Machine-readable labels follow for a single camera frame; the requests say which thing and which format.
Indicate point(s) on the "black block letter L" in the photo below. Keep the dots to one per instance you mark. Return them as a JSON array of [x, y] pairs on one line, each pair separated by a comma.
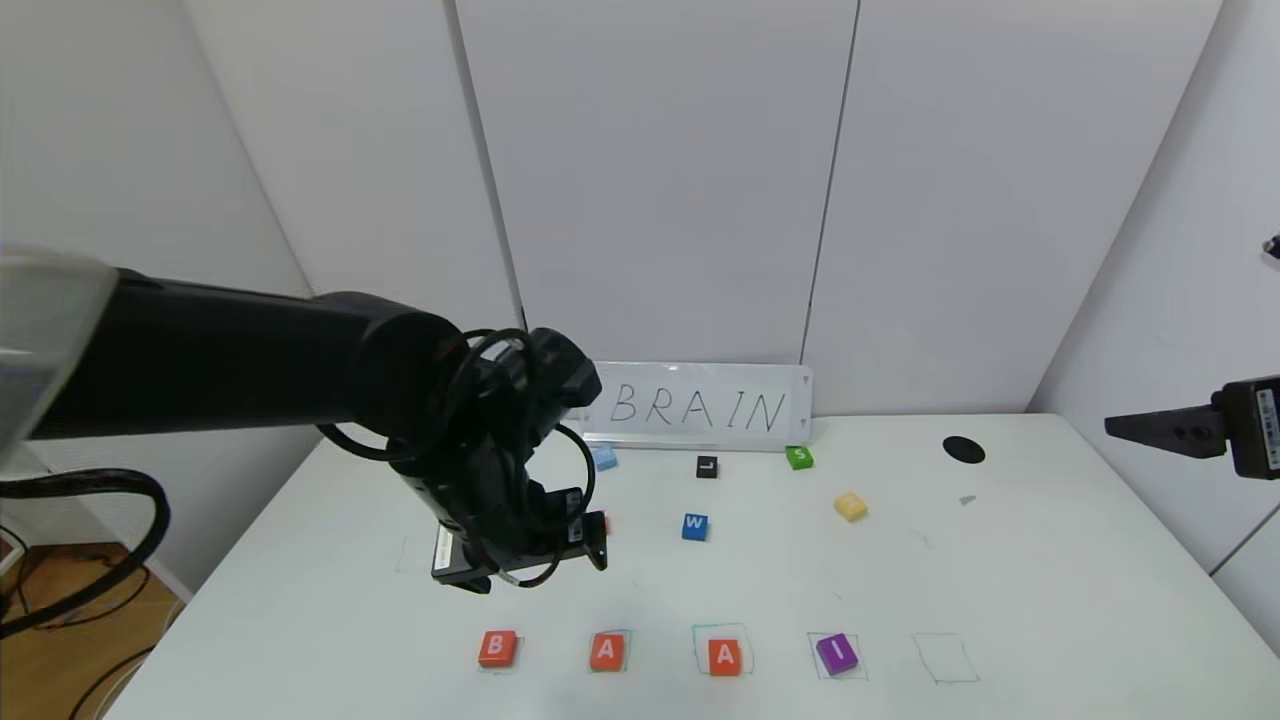
[[707, 466]]

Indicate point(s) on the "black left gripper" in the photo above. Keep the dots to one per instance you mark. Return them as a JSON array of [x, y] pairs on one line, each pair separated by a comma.
[[452, 555]]

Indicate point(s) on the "orange block letter A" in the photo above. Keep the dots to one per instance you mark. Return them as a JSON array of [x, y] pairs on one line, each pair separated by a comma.
[[607, 651], [725, 657]]

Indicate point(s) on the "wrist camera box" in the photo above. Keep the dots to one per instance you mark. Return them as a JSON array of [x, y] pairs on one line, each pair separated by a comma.
[[1273, 247], [447, 550]]

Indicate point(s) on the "white sign reading BRAIN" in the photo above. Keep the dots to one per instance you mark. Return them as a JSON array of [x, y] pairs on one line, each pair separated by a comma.
[[720, 405]]

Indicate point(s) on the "yellow letter block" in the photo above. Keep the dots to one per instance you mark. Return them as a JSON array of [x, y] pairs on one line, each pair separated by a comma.
[[850, 506]]

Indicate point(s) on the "light blue letter block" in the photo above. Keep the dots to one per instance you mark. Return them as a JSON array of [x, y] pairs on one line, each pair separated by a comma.
[[604, 458]]

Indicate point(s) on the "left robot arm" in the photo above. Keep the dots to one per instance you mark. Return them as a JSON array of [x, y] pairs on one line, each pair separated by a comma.
[[200, 350]]

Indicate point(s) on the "orange block letter B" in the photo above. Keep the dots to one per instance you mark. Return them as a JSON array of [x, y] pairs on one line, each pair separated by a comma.
[[497, 648]]

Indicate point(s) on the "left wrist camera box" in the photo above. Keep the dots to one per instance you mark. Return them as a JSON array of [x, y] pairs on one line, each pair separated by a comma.
[[447, 550]]

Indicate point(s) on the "purple block letter I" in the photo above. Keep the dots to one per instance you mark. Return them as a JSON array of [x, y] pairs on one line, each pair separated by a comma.
[[836, 653]]

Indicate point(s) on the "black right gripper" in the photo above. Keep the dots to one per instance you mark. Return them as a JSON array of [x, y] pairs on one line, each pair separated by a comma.
[[1258, 426]]

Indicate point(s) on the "green block letter S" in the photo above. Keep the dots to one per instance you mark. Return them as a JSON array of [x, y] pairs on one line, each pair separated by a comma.
[[799, 457]]

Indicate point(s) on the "blue block letter W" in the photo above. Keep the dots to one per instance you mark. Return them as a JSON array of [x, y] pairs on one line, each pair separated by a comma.
[[695, 526]]

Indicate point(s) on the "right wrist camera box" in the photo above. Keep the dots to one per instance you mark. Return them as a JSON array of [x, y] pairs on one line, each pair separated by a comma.
[[1273, 247]]

